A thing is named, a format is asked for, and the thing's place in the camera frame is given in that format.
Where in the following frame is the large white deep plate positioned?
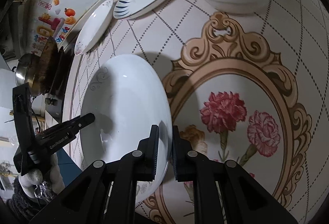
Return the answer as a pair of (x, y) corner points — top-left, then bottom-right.
(80, 54), (172, 203)

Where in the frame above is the white plate with pink flowers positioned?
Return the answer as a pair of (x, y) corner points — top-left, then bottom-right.
(74, 0), (114, 55)

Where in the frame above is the left gloved hand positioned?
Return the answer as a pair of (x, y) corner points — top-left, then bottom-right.
(18, 153), (65, 200)

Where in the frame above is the dark wok pan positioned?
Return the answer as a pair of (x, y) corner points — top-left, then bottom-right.
(31, 37), (59, 97)

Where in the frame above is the stainless steel pot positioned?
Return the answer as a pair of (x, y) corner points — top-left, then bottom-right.
(12, 53), (41, 97)

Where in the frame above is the floral patterned table mat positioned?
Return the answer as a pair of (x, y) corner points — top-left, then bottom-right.
(64, 0), (328, 223)

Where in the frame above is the colourful wall sticker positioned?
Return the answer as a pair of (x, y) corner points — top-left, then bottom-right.
(31, 0), (77, 54)

